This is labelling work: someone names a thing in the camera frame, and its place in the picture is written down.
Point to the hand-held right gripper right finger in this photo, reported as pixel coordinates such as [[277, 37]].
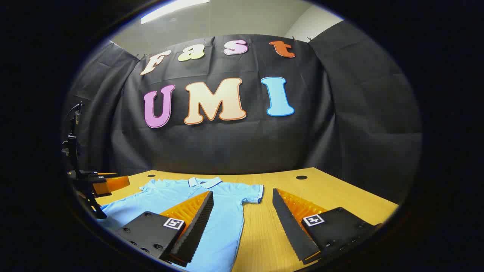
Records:
[[291, 230]]

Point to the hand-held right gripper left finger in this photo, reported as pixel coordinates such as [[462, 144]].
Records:
[[196, 230]]

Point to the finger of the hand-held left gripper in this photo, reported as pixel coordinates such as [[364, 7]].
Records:
[[113, 184]]

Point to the light blue T-shirt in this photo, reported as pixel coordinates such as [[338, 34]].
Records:
[[227, 226]]

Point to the black backdrop cloth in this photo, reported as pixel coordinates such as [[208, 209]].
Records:
[[227, 147]]

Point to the ceiling light strip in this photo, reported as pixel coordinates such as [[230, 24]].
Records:
[[170, 10]]

